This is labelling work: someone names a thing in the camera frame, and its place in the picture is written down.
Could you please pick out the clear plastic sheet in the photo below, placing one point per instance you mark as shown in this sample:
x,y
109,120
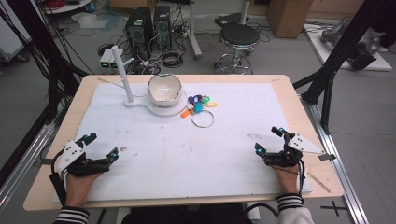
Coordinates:
x,y
90,20

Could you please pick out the white stand with pole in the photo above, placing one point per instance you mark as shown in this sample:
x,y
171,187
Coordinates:
x,y
121,71

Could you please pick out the aluminium rail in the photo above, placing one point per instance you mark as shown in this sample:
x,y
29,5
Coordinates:
x,y
25,165
339,168

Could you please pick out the white ceramic bowl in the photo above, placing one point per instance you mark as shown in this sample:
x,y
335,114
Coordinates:
x,y
165,91

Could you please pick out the slim black computer tower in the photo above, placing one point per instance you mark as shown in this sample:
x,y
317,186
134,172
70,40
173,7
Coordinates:
x,y
162,25

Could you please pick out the thin wooden stick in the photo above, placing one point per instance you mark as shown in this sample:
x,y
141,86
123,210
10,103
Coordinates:
x,y
319,182

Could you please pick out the white table mat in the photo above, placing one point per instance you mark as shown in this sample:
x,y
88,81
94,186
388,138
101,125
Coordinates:
x,y
186,155

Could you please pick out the person's dark lap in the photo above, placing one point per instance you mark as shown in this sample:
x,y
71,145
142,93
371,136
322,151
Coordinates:
x,y
186,215

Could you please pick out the white power supply box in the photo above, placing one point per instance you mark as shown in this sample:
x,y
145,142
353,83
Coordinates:
x,y
115,62
105,60

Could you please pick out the black metal frame strut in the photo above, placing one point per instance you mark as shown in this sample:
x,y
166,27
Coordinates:
x,y
37,46
339,49

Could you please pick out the black round stool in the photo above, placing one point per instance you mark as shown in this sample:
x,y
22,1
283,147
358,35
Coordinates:
x,y
239,35

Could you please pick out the grey machine on board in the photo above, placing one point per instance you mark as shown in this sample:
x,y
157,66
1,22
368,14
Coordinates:
x,y
361,46

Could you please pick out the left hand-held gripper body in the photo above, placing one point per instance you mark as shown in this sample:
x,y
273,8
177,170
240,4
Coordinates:
x,y
73,157

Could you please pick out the person's right hand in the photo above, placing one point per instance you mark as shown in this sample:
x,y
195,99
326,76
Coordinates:
x,y
288,180

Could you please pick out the white table leg stand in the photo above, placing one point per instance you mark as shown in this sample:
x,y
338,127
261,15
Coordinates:
x,y
194,34

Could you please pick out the round white table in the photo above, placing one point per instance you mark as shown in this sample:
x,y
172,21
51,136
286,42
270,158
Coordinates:
x,y
70,6

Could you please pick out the cardboard box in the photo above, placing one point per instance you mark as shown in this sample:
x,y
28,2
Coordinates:
x,y
289,17

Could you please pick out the person's left hand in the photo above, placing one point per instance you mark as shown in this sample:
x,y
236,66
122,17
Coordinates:
x,y
79,188

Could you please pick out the black flat case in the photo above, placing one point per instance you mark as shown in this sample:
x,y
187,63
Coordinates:
x,y
230,19

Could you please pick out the white floor board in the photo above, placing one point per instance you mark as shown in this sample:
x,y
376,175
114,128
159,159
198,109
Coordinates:
x,y
383,63

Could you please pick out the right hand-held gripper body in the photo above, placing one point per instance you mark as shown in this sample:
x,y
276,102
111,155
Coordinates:
x,y
291,152

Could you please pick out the large black computer tower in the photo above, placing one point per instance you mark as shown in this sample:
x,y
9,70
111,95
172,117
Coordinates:
x,y
139,29

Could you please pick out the light wooden table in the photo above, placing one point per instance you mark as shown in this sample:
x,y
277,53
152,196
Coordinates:
x,y
314,183

